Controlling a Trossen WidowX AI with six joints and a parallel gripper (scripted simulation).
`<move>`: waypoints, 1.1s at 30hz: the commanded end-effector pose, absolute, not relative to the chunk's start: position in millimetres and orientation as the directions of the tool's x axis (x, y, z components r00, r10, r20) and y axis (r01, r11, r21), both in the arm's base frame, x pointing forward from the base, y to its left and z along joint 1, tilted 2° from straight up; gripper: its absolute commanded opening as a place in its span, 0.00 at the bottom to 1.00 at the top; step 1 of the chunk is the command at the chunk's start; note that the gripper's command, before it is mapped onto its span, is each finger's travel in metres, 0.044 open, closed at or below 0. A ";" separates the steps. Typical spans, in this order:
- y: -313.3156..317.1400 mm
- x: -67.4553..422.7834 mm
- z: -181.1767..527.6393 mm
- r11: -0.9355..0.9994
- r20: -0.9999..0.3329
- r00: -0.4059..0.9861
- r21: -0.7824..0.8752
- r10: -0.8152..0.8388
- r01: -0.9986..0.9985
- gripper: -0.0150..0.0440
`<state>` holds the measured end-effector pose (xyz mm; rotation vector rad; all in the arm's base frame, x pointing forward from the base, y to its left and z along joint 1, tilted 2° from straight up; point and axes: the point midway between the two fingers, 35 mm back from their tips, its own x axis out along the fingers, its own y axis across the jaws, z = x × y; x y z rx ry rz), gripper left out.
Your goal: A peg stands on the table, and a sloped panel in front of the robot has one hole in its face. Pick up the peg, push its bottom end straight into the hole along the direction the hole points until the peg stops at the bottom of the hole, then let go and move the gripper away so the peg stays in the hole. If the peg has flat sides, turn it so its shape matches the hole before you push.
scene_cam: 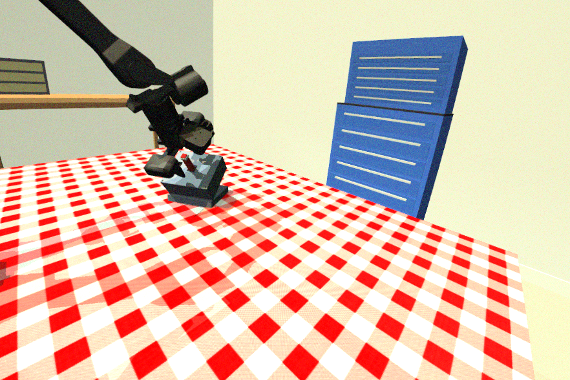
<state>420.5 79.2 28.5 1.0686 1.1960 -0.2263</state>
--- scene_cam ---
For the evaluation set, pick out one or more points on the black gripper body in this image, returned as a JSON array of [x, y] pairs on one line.
[[165, 165]]

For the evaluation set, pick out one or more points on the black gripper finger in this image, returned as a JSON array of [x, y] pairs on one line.
[[179, 171]]

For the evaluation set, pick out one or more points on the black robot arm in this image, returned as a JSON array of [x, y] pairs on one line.
[[134, 70]]

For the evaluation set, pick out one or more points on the dark red peg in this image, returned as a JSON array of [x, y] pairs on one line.
[[185, 158]]

